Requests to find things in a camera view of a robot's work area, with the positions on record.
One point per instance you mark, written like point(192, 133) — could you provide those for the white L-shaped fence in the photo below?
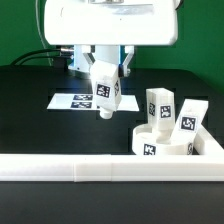
point(206, 165)

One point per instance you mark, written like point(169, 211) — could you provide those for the white marker sheet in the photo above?
point(65, 101)

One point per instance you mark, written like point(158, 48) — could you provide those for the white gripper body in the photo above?
point(131, 22)

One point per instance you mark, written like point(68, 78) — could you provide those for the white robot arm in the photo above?
point(108, 53)

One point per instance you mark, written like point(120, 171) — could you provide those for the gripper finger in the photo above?
point(126, 55)
point(88, 57)

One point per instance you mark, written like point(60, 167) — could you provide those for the white round stool seat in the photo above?
point(144, 143)

